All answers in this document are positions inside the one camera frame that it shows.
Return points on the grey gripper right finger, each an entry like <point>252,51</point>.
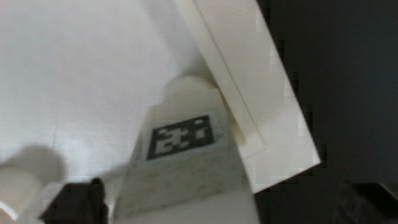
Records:
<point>366,204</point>

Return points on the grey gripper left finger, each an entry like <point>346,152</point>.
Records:
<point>78,207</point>

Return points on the white square tabletop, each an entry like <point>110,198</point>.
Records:
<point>91,54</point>

